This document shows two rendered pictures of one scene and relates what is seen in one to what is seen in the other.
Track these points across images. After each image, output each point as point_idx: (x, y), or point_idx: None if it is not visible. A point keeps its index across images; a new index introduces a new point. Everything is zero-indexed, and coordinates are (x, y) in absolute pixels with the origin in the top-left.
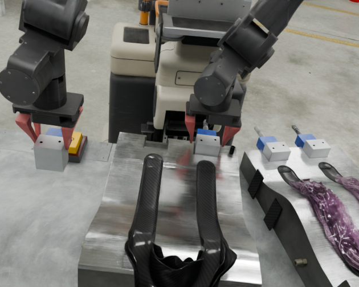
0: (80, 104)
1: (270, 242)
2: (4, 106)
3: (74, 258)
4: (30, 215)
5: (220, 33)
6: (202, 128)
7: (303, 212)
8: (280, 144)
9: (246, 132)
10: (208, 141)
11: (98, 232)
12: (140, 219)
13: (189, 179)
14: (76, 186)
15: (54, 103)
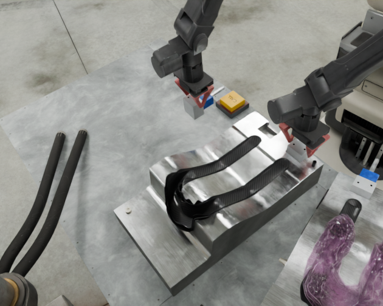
0: (205, 85)
1: (292, 241)
2: (296, 47)
3: None
4: (180, 135)
5: None
6: (372, 138)
7: (309, 234)
8: (369, 183)
9: None
10: (298, 147)
11: (171, 160)
12: (205, 168)
13: (262, 164)
14: (216, 132)
15: (189, 79)
